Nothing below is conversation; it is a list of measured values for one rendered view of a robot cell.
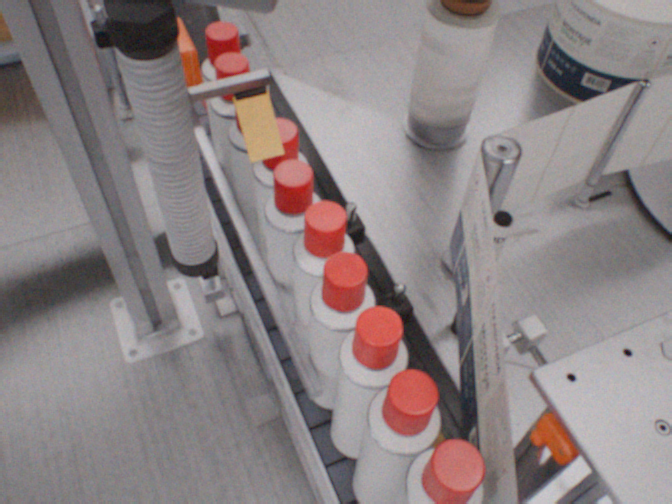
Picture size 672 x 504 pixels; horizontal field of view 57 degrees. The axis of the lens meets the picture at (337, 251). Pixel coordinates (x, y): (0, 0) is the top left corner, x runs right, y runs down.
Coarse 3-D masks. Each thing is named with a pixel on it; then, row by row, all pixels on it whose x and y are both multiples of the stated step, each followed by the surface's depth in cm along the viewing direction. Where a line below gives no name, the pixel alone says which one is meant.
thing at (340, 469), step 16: (208, 128) 83; (208, 176) 78; (208, 192) 76; (224, 208) 75; (224, 224) 74; (240, 256) 71; (256, 288) 68; (256, 304) 67; (272, 320) 66; (272, 336) 65; (288, 352) 64; (288, 368) 63; (304, 400) 61; (304, 416) 60; (320, 416) 60; (320, 432) 59; (320, 448) 58; (336, 464) 57; (352, 464) 57; (336, 480) 57; (352, 496) 56
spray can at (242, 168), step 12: (228, 132) 60; (240, 132) 59; (240, 144) 59; (240, 156) 60; (240, 168) 61; (240, 180) 62; (252, 180) 62; (240, 192) 64; (252, 192) 63; (240, 204) 66; (252, 204) 65; (252, 216) 66; (252, 228) 68
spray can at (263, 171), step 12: (276, 120) 55; (288, 120) 55; (288, 132) 54; (288, 144) 53; (276, 156) 54; (288, 156) 54; (300, 156) 58; (252, 168) 57; (264, 168) 56; (264, 180) 56; (264, 192) 57; (264, 228) 62; (264, 240) 63; (264, 252) 65
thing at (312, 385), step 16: (208, 144) 70; (208, 160) 68; (224, 176) 67; (224, 192) 66; (240, 224) 63; (240, 240) 63; (256, 256) 61; (256, 272) 60; (272, 288) 59; (272, 304) 58; (288, 320) 57; (288, 336) 56; (304, 352) 55; (304, 368) 54; (304, 384) 54; (320, 384) 53
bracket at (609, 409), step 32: (576, 352) 36; (608, 352) 36; (640, 352) 36; (544, 384) 34; (576, 384) 34; (608, 384) 34; (640, 384) 35; (576, 416) 33; (608, 416) 33; (640, 416) 33; (576, 448) 33; (608, 448) 32; (640, 448) 32; (608, 480) 31; (640, 480) 31
